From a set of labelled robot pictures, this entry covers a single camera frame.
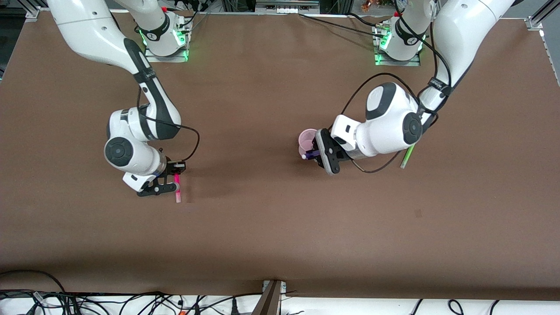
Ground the pink cup pen holder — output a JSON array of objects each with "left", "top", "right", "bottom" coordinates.
[{"left": 298, "top": 129, "right": 318, "bottom": 160}]

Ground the green pen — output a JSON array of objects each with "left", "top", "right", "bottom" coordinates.
[{"left": 400, "top": 146, "right": 416, "bottom": 169}]

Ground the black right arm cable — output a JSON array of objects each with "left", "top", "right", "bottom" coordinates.
[{"left": 136, "top": 85, "right": 201, "bottom": 163}]

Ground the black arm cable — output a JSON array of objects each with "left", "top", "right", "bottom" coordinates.
[
  {"left": 340, "top": 0, "right": 452, "bottom": 174},
  {"left": 136, "top": 85, "right": 201, "bottom": 163}
]

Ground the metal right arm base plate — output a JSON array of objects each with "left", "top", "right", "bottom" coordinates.
[{"left": 144, "top": 46, "right": 189, "bottom": 63}]

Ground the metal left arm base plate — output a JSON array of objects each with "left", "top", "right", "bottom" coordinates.
[{"left": 374, "top": 52, "right": 421, "bottom": 67}]

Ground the long black table cable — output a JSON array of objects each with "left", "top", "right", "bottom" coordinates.
[{"left": 298, "top": 13, "right": 386, "bottom": 38}]

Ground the tangled black cable bundle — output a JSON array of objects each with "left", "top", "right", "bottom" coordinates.
[{"left": 0, "top": 290, "right": 263, "bottom": 315}]

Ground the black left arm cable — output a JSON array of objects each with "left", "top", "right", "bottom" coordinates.
[{"left": 340, "top": 0, "right": 452, "bottom": 174}]

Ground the short black table cable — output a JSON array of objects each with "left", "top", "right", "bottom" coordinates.
[{"left": 348, "top": 12, "right": 380, "bottom": 28}]

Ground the grey metal rail box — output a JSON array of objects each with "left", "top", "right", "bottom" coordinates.
[{"left": 255, "top": 0, "right": 320, "bottom": 14}]

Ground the aluminium camera post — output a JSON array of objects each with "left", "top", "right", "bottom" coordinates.
[{"left": 252, "top": 280, "right": 287, "bottom": 315}]

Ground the black looping floor cable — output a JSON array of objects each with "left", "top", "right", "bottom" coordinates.
[{"left": 0, "top": 269, "right": 66, "bottom": 294}]

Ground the aluminium frame corner profile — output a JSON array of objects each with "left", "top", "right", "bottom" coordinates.
[
  {"left": 525, "top": 0, "right": 560, "bottom": 86},
  {"left": 17, "top": 0, "right": 49, "bottom": 21}
]

